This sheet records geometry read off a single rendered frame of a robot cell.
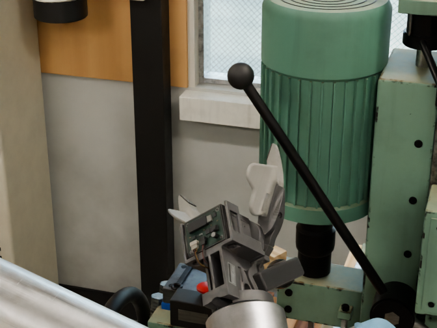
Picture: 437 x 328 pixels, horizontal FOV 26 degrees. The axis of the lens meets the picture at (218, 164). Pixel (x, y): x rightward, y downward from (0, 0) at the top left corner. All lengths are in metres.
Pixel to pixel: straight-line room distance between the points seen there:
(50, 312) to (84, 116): 2.16
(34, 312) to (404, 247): 0.65
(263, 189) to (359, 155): 0.24
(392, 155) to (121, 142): 1.77
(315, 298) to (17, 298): 0.69
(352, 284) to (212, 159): 1.48
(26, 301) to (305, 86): 0.55
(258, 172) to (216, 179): 1.81
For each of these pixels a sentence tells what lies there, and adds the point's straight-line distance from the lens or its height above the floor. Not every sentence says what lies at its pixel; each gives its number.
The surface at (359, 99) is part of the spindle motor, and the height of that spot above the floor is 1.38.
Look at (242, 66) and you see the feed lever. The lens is 1.21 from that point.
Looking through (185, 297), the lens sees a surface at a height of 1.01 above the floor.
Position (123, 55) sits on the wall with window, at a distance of 2.85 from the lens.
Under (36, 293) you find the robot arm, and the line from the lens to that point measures 0.86.
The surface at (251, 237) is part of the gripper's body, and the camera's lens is 1.11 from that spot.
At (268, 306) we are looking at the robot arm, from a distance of 1.04.
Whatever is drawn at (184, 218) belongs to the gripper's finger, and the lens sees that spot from 1.16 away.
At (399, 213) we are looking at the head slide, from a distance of 1.33.
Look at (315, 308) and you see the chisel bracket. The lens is 1.47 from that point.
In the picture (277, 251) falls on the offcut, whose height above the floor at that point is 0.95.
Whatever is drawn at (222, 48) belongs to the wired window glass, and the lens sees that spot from 2.83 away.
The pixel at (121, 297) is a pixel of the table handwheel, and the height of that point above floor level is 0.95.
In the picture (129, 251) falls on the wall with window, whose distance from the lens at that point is 3.15.
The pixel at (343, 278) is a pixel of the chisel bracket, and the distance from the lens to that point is 1.47.
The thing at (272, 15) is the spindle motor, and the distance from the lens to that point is 1.26.
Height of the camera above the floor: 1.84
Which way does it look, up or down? 25 degrees down
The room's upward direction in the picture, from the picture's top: straight up
